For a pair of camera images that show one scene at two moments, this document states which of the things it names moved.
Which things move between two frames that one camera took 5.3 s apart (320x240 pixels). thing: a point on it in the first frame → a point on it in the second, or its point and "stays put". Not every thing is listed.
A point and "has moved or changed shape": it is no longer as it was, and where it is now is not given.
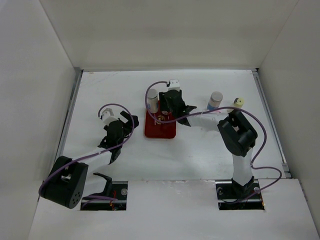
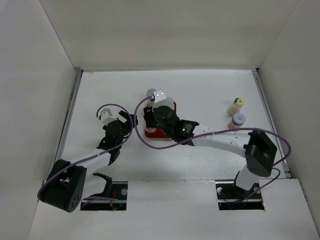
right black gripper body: x=163 y=100 → x=152 y=121
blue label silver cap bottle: x=215 y=100 has moved or changed shape
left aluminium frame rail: x=78 y=72 stays put
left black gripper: x=128 y=125 stays put
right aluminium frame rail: x=273 y=128 stays put
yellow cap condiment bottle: x=238 y=102 stays put
